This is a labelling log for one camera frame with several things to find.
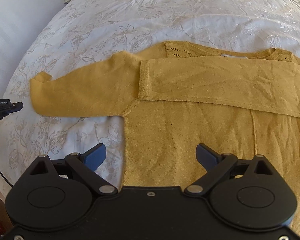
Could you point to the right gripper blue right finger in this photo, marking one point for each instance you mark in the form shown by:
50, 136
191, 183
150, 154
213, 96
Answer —
218, 167

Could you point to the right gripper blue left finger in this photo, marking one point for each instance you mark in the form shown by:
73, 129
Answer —
82, 167

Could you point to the mustard yellow knit sweater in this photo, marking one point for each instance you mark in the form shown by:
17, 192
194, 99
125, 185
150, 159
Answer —
176, 95

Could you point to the white floral bedspread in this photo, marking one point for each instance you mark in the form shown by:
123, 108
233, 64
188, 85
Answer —
87, 31

